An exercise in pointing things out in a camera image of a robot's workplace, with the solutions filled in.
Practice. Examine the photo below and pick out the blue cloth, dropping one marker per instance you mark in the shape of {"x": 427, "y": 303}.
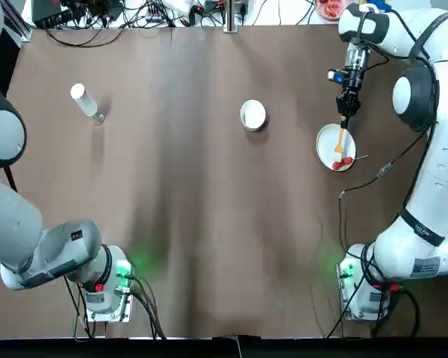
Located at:
{"x": 385, "y": 3}

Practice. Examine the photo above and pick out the black router with red logo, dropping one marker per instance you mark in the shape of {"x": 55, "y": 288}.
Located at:
{"x": 48, "y": 13}

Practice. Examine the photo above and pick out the black power supply box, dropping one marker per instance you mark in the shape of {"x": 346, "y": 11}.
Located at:
{"x": 213, "y": 4}

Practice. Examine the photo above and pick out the aluminium frame post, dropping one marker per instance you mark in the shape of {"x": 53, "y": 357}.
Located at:
{"x": 231, "y": 16}
{"x": 20, "y": 30}

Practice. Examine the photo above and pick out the red sausage on stick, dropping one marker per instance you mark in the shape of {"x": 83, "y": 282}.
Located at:
{"x": 343, "y": 162}

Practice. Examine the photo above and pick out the usb hub with red plugs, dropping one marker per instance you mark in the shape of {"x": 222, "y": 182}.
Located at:
{"x": 154, "y": 11}

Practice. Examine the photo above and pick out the yellow oil brush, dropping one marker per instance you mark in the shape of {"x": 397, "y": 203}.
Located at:
{"x": 339, "y": 139}

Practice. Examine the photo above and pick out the pink plate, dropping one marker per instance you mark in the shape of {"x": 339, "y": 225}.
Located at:
{"x": 330, "y": 9}

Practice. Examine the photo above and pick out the red shrimp skewer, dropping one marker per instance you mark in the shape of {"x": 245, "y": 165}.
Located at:
{"x": 332, "y": 7}

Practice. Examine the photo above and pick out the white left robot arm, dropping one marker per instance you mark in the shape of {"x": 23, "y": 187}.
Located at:
{"x": 15, "y": 223}

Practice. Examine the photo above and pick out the small white bowl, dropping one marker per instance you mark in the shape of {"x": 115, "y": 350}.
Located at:
{"x": 253, "y": 113}

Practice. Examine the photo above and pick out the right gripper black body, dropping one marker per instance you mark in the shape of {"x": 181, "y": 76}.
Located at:
{"x": 354, "y": 80}

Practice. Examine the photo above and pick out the white round plate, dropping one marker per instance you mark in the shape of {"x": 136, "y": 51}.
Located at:
{"x": 328, "y": 143}

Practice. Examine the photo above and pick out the white-capped glass oil pot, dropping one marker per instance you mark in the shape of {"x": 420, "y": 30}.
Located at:
{"x": 84, "y": 100}

